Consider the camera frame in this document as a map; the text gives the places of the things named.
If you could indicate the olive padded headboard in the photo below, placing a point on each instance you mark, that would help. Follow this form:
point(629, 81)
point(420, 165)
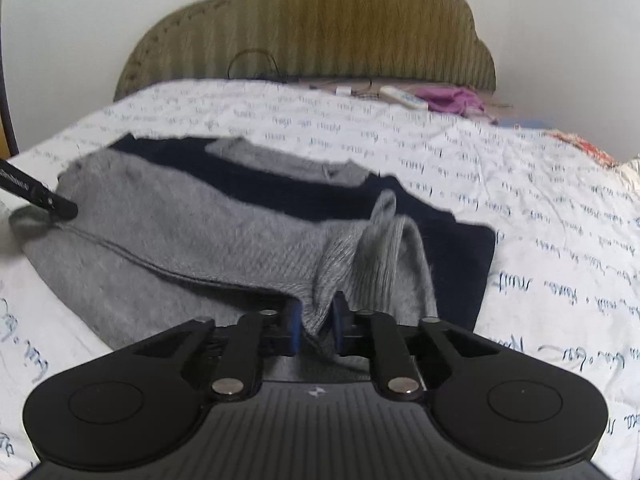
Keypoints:
point(310, 20)

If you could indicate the white blanket with blue script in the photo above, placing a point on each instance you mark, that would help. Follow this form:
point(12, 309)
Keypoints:
point(525, 210)

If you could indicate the white remote control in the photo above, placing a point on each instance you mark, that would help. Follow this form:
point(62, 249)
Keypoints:
point(404, 97)

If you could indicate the wooden bedside furniture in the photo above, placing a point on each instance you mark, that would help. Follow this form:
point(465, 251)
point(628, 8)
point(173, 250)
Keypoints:
point(6, 130)

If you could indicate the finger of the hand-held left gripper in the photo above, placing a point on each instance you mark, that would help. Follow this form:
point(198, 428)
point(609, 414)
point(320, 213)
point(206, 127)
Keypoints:
point(45, 197)

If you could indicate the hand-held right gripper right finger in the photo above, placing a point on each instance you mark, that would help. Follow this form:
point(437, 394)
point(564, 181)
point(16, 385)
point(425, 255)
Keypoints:
point(340, 327)

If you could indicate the purple cloth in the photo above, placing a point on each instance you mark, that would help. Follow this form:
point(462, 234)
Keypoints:
point(450, 100)

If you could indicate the grey sweater with navy sleeves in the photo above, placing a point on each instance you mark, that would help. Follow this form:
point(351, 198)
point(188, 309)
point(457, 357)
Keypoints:
point(175, 240)

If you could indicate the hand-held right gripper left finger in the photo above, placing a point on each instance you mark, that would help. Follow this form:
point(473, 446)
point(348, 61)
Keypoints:
point(296, 332)

